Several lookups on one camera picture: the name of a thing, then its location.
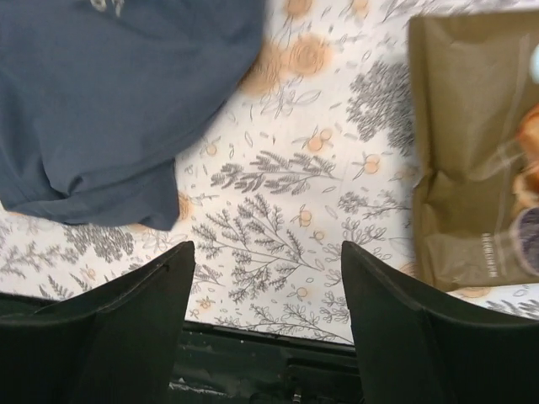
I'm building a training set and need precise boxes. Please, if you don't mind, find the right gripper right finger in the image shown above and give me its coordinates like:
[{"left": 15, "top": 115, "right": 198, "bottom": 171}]
[{"left": 341, "top": 242, "right": 538, "bottom": 403}]

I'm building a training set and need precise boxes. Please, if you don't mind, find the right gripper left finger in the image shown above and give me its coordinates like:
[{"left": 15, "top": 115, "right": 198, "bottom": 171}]
[{"left": 1, "top": 242, "right": 195, "bottom": 403}]

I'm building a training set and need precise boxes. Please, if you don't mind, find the navy blue printed t-shirt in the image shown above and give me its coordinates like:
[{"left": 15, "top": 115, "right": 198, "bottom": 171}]
[{"left": 1, "top": 1, "right": 266, "bottom": 231}]

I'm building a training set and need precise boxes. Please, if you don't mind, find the floral patterned table mat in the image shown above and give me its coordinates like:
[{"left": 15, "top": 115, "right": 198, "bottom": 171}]
[{"left": 1, "top": 1, "right": 537, "bottom": 344}]

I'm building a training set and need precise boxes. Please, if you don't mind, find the cassava chips bag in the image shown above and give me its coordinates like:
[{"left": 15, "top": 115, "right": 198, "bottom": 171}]
[{"left": 408, "top": 9, "right": 538, "bottom": 291}]

